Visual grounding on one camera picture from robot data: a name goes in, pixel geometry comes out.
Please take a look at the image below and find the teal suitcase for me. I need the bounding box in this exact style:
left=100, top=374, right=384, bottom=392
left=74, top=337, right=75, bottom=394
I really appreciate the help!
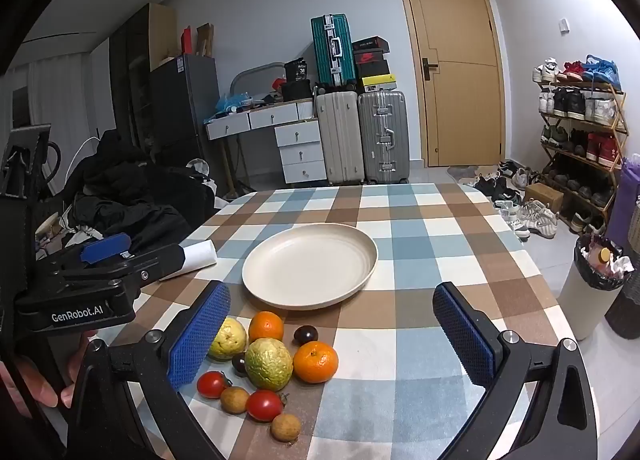
left=310, top=14, right=357, bottom=88

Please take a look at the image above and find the white curtain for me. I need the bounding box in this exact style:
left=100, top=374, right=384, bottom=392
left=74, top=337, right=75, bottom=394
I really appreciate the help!
left=0, top=52, right=113, bottom=141

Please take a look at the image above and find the grey chair back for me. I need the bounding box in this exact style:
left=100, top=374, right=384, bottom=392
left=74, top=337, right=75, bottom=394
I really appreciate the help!
left=231, top=61, right=286, bottom=100

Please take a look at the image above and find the pile of dark clothes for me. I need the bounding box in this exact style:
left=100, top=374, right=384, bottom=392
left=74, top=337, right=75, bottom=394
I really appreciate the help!
left=65, top=132, right=217, bottom=261

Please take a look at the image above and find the white trash bin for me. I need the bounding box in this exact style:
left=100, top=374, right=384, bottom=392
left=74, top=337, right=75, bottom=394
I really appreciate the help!
left=556, top=235, right=636, bottom=341

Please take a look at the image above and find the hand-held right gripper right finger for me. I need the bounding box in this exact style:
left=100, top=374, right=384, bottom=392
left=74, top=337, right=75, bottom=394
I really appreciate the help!
left=432, top=282, right=598, bottom=460

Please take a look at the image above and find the shoe rack with shoes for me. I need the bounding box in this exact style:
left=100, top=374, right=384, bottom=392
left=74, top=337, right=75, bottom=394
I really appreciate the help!
left=531, top=54, right=626, bottom=235

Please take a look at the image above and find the brown cardboard piece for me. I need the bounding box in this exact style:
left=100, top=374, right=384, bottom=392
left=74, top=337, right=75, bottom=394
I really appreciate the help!
left=195, top=24, right=216, bottom=58

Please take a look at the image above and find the white desk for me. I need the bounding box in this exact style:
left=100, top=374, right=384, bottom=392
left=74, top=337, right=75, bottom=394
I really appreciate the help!
left=205, top=98, right=318, bottom=191

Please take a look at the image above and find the black round box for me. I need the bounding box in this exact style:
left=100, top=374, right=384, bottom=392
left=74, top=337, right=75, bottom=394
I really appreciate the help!
left=281, top=81, right=313, bottom=101

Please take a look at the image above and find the black labelled tub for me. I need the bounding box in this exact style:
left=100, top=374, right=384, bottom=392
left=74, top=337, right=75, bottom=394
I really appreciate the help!
left=284, top=58, right=308, bottom=83

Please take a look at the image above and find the black fridge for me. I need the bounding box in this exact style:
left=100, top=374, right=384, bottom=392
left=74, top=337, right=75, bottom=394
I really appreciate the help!
left=148, top=54, right=221, bottom=181

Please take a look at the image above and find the beige suitcase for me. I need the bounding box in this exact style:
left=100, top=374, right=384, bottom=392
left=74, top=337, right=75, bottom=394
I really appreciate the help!
left=314, top=90, right=366, bottom=185

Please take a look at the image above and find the dark tall cabinet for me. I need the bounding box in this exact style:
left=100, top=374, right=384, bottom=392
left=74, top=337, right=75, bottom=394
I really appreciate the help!
left=109, top=3, right=178, bottom=141

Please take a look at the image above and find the orange mandarin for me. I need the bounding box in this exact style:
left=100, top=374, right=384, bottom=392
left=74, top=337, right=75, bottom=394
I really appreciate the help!
left=248, top=311, right=285, bottom=343
left=293, top=341, right=339, bottom=384

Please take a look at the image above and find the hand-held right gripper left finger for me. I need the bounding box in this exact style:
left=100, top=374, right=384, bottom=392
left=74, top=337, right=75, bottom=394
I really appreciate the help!
left=67, top=280, right=232, bottom=460

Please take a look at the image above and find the small cardboard box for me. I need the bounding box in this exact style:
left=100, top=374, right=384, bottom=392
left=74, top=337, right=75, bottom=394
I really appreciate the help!
left=524, top=183, right=565, bottom=213

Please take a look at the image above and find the red tomato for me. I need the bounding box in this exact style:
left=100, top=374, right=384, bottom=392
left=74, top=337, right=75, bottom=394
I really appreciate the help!
left=196, top=371, right=231, bottom=400
left=245, top=389, right=288, bottom=423

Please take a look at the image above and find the scattered pile of shoes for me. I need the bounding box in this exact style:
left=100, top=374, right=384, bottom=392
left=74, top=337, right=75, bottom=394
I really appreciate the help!
left=470, top=159, right=558, bottom=241

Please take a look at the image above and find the white paper roll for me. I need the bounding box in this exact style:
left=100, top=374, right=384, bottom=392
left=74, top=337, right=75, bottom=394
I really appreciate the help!
left=160, top=240, right=218, bottom=281

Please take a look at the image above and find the cream round plate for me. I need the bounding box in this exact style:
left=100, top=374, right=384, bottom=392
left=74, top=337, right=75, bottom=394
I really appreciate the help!
left=242, top=223, right=378, bottom=311

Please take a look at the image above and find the smooth yellow-green guava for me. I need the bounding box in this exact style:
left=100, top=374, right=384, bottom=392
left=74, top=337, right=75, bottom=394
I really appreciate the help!
left=207, top=317, right=248, bottom=361

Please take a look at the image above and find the brown longan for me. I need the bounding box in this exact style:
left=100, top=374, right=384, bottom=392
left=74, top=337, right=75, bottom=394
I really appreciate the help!
left=270, top=414, right=302, bottom=443
left=220, top=386, right=250, bottom=415

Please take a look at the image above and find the bumpy green guava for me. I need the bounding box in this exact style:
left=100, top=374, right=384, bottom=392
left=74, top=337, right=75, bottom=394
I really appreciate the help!
left=244, top=337, right=294, bottom=392

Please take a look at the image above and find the wooden door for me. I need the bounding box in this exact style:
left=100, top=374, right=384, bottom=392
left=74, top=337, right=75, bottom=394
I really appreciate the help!
left=393, top=0, right=507, bottom=168

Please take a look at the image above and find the person's left hand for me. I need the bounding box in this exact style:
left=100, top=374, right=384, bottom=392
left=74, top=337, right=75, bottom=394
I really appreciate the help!
left=0, top=330, right=101, bottom=416

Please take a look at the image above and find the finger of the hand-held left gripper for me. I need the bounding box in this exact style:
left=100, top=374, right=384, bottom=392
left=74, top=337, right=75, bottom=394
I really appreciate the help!
left=117, top=243, right=187, bottom=285
left=80, top=233, right=133, bottom=263

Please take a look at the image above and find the wooden shoe rack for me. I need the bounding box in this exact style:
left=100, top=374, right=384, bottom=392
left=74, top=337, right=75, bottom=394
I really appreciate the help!
left=537, top=80, right=631, bottom=235

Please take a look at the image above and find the silver suitcase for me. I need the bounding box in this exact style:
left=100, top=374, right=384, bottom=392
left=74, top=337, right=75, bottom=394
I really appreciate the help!
left=357, top=90, right=411, bottom=185

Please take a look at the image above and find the white drawer cabinet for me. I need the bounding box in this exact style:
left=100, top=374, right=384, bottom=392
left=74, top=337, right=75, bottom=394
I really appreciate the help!
left=274, top=120, right=328, bottom=184

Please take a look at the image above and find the blue plastic bag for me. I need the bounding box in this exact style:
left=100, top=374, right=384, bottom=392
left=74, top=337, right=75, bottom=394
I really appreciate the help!
left=215, top=92, right=253, bottom=113

